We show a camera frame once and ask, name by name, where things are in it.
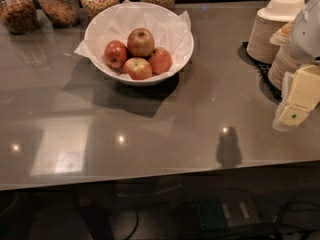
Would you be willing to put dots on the right red apple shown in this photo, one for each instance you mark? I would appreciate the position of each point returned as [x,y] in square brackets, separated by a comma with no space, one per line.
[160,61]

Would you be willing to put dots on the red-green apple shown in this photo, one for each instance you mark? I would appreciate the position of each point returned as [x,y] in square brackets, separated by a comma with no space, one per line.
[138,68]
[140,42]

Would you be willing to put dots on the dark box under table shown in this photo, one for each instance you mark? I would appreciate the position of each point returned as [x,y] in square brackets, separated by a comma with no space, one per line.
[217,213]

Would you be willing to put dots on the front stack paper bowls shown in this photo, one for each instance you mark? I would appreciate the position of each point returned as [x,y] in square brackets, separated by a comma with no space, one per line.
[282,63]

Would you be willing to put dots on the back stack paper bowls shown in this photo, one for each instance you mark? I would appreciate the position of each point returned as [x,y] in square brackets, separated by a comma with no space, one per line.
[268,20]

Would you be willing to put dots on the front red-green apple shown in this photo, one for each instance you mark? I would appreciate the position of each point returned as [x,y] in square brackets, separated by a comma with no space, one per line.
[138,68]

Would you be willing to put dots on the red apple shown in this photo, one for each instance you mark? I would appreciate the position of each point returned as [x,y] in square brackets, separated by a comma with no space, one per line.
[115,54]
[160,61]

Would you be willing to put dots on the stack paper bowls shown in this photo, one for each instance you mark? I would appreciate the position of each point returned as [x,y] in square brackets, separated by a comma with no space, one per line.
[282,63]
[268,20]

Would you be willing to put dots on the left red apple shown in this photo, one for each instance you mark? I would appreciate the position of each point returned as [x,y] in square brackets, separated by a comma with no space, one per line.
[115,54]

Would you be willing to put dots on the top red-green apple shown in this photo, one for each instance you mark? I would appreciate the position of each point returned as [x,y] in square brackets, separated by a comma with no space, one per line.
[140,42]

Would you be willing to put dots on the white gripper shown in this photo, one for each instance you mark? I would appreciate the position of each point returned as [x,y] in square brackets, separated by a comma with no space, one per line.
[307,34]

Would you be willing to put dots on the far left cereal jar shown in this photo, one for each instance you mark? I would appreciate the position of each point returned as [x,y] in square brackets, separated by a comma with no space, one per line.
[18,16]

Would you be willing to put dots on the black rubber mat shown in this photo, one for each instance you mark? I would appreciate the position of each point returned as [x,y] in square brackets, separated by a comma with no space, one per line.
[267,88]

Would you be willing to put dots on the white paper bowl liner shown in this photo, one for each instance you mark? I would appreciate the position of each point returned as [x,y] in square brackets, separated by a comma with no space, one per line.
[170,31]

